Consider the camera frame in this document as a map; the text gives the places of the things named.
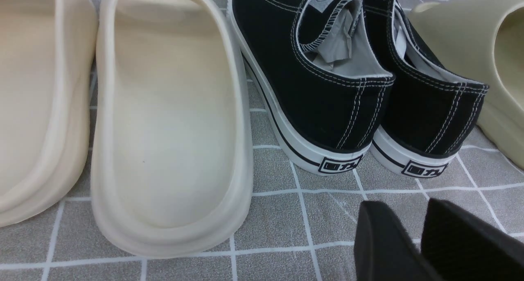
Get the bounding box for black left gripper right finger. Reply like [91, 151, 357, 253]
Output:
[421, 198, 524, 281]

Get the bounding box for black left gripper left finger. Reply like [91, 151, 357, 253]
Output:
[354, 201, 443, 281]

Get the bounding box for grey checked floor cloth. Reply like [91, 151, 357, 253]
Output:
[1, 77, 523, 281]

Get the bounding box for black canvas sneaker right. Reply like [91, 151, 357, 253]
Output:
[363, 0, 490, 179]

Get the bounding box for black canvas sneaker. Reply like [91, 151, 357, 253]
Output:
[228, 0, 393, 175]
[363, 0, 490, 179]

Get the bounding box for black canvas sneaker left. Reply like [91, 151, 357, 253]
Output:
[228, 0, 393, 175]

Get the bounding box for olive slipper left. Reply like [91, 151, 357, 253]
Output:
[408, 0, 524, 168]

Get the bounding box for cream slipper right of pair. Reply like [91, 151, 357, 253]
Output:
[90, 0, 254, 259]

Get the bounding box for cream slipper far left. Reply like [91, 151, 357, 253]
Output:
[0, 0, 99, 227]

